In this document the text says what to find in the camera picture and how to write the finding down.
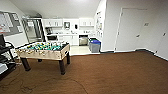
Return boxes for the stainless steel dishwasher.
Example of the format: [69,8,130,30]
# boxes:
[78,35,89,47]

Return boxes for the green-lid waste bin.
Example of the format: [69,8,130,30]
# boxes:
[87,37,97,42]

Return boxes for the grey bin blue lid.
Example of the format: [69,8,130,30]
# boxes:
[89,39,102,54]

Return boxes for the white two-door base cabinet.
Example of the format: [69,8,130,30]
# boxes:
[62,34,80,47]

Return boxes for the foosball table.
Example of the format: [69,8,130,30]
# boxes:
[14,41,72,76]

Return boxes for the white room door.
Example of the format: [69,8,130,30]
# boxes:
[114,7,148,53]

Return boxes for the stainless steel refrigerator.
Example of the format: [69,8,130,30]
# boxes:
[22,17,47,44]

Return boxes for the white wall cabinet three doors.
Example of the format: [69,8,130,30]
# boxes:
[78,17,96,28]

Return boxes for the large printed wall poster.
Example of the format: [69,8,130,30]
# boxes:
[95,11,104,39]

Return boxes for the white wall cabinet wide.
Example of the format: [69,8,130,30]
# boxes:
[42,18,64,28]

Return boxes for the dark door handle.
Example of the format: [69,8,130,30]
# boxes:
[134,33,141,38]

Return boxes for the black floor cable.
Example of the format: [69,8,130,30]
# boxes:
[0,68,90,94]

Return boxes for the grey wall bulletin board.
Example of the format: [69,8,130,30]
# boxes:
[0,10,25,36]

